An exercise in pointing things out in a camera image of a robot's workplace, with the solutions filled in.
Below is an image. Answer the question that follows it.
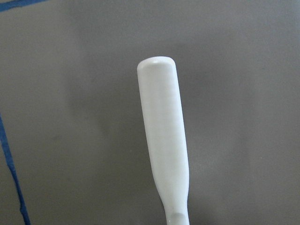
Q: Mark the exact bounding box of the white hand brush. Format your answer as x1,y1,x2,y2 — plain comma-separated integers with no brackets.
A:
137,56,189,225

